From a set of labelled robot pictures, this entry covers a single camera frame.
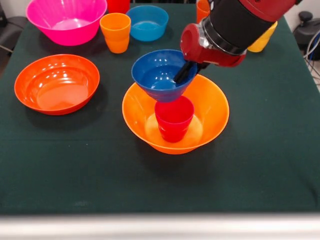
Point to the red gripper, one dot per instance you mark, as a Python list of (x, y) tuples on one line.
[(200, 52)]

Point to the dark blue bowl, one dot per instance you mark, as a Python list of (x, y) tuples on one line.
[(152, 72)]

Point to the magenta cup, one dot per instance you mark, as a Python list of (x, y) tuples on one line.
[(173, 125)]

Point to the yellow cup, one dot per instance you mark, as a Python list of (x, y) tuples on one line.
[(261, 45)]

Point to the small orange cup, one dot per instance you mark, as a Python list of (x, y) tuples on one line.
[(116, 42)]

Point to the shallow red-orange bowl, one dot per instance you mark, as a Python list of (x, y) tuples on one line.
[(57, 82)]

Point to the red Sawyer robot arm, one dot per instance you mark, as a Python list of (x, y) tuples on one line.
[(245, 20)]

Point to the tall red-orange cup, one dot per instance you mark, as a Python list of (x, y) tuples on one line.
[(202, 11)]

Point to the light blue bowl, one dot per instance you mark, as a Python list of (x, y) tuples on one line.
[(147, 27)]

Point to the red cup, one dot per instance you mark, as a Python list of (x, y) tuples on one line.
[(117, 6)]

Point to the dark green tablecloth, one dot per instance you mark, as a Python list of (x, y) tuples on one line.
[(160, 182)]

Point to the large pink bowl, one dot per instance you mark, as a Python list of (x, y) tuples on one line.
[(75, 36)]

